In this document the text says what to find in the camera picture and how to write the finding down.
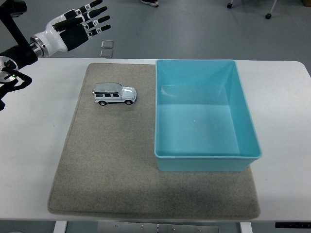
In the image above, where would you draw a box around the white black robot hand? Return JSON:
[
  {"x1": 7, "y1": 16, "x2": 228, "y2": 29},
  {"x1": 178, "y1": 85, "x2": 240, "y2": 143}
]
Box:
[{"x1": 38, "y1": 0, "x2": 112, "y2": 55}]

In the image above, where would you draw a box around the blue plastic box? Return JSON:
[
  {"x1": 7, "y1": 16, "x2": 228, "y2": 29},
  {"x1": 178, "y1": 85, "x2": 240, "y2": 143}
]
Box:
[{"x1": 154, "y1": 59, "x2": 263, "y2": 172}]

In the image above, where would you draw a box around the beige felt mat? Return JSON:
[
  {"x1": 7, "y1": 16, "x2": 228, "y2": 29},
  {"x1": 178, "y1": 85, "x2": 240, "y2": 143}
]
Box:
[{"x1": 47, "y1": 63, "x2": 261, "y2": 220}]

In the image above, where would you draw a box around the black table control panel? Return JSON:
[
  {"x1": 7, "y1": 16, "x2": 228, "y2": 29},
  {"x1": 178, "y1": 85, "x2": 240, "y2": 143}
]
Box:
[{"x1": 275, "y1": 222, "x2": 311, "y2": 229}]

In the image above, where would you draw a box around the person's foot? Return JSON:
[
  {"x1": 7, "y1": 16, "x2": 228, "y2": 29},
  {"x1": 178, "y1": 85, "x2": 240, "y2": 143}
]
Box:
[{"x1": 139, "y1": 0, "x2": 159, "y2": 8}]

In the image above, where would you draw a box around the white toy car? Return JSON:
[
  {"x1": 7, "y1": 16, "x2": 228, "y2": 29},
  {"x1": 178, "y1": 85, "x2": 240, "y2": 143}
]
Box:
[{"x1": 91, "y1": 83, "x2": 138, "y2": 106}]

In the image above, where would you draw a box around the white table leg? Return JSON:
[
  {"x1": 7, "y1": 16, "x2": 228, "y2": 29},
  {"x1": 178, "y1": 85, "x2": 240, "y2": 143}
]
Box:
[
  {"x1": 239, "y1": 222, "x2": 254, "y2": 233},
  {"x1": 53, "y1": 221, "x2": 68, "y2": 233}
]

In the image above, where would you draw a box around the grey metal plate with screws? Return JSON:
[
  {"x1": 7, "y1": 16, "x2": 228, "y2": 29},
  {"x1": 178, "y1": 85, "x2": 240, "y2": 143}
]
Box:
[{"x1": 97, "y1": 221, "x2": 220, "y2": 233}]

